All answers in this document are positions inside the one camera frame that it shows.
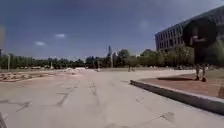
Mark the person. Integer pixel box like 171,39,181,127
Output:
182,17,218,83

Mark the large grey glass building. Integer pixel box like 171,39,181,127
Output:
154,5,224,53

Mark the red brick raised bed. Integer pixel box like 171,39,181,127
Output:
139,73,224,100

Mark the row of trees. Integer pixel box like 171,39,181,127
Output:
0,40,224,70

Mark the pale concrete paved plaza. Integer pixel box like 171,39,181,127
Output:
0,67,224,128

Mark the pale pole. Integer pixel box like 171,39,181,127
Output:
7,53,11,72

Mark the grey concrete kerb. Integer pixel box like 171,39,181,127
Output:
129,79,224,116

